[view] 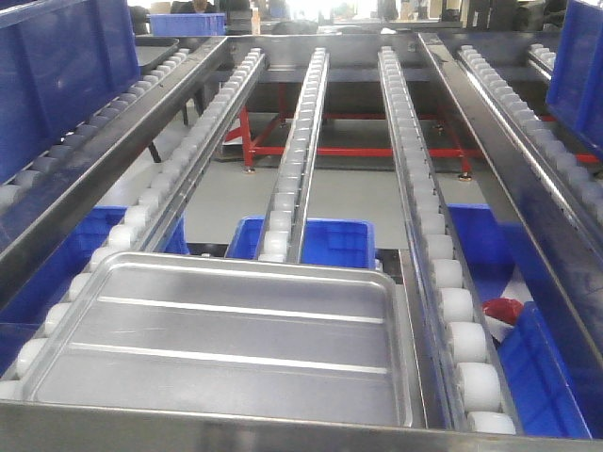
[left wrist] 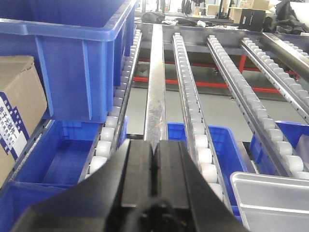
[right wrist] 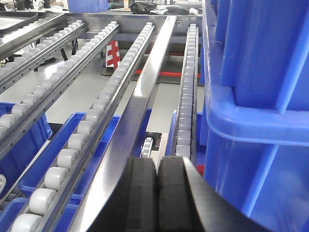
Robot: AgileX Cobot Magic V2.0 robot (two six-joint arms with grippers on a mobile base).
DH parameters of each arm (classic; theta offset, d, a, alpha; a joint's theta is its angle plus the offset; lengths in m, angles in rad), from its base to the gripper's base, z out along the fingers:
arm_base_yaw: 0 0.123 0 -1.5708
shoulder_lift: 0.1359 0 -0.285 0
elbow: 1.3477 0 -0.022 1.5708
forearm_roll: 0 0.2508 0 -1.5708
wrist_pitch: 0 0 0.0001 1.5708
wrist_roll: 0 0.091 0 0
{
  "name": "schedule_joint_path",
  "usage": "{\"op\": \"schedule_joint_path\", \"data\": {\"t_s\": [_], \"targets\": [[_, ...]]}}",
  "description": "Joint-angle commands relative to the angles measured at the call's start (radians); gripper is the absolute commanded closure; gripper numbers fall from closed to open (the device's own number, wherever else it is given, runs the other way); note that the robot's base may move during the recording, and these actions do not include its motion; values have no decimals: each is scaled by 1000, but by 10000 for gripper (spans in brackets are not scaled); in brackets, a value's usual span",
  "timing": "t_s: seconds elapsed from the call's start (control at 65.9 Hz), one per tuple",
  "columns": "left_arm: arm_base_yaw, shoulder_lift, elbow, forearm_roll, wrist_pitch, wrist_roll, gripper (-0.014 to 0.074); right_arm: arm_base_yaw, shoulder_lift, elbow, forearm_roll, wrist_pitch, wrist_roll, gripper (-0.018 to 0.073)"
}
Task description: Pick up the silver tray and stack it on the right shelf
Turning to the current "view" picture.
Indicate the middle white roller track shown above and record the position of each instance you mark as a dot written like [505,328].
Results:
[283,231]

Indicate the steel divider rail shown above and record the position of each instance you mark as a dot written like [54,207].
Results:
[523,188]
[36,224]

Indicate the right steel divider rail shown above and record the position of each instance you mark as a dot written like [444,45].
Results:
[523,188]

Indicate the ribbed silver metal tray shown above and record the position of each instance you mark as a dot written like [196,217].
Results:
[175,333]

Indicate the far left roller track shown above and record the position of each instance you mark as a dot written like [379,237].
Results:
[15,185]

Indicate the steel front shelf rail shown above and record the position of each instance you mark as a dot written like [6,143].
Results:
[30,427]

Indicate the red metal frame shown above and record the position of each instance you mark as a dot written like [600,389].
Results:
[354,127]

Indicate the blue bin below left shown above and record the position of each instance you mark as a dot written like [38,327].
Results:
[26,311]

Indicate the red white object in bin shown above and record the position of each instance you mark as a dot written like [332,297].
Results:
[501,314]

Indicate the distant blue crate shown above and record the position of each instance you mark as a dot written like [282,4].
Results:
[188,24]

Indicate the left white roller track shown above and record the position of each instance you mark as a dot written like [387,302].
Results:
[155,188]

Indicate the white roller track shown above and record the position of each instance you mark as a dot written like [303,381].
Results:
[283,231]
[470,384]
[155,188]

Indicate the blue bin below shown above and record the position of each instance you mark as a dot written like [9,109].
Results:
[328,242]
[556,393]
[26,311]

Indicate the far right roller track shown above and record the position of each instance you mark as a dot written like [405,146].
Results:
[506,100]

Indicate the left steel divider rail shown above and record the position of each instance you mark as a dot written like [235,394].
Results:
[36,224]

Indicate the blue crate upper left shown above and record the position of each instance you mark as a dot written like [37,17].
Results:
[61,61]

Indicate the right white roller track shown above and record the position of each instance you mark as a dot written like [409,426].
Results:
[470,384]

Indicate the blue bin below centre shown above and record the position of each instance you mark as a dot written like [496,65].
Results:
[328,242]

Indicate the blue bin below right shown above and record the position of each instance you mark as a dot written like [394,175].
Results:
[556,393]

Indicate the blue crate upper right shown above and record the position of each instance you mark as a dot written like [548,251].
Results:
[574,96]

